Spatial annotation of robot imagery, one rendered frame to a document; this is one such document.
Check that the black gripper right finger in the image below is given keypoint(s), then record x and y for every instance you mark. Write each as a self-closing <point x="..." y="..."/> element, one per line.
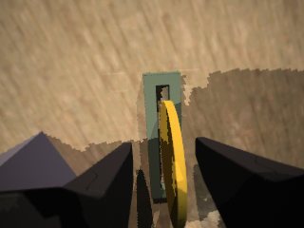
<point x="251" y="191"/>

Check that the gold coin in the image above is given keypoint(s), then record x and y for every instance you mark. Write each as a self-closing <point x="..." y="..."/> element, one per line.
<point x="173" y="165"/>

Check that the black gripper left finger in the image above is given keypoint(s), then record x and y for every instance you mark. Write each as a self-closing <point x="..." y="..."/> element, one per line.
<point x="98" y="198"/>

